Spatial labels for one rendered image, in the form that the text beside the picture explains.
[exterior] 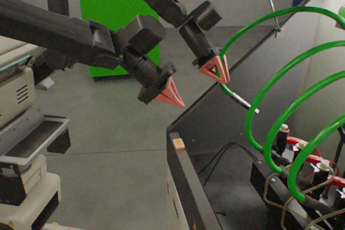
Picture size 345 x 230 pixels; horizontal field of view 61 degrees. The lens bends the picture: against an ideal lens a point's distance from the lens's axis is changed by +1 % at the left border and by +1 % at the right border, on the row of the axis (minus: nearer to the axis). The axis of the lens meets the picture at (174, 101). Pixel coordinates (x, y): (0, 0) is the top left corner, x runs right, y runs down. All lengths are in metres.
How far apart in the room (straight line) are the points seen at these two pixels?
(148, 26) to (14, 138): 0.58
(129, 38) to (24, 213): 0.72
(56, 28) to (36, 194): 0.74
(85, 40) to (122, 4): 3.29
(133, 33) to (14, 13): 0.21
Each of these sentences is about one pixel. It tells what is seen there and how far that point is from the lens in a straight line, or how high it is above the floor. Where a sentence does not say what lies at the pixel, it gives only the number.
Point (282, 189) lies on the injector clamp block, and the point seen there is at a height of 0.98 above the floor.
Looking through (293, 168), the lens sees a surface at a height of 1.21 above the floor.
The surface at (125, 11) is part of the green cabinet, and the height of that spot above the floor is 0.92.
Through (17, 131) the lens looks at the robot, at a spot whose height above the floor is 1.07.
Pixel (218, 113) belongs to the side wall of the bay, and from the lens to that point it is 1.12.
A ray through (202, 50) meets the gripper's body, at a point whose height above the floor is 1.30.
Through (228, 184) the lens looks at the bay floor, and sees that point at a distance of 1.08.
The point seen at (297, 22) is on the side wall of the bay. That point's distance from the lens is 1.13.
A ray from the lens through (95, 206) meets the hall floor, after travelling 2.20.
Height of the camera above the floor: 1.55
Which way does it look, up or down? 27 degrees down
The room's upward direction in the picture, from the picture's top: straight up
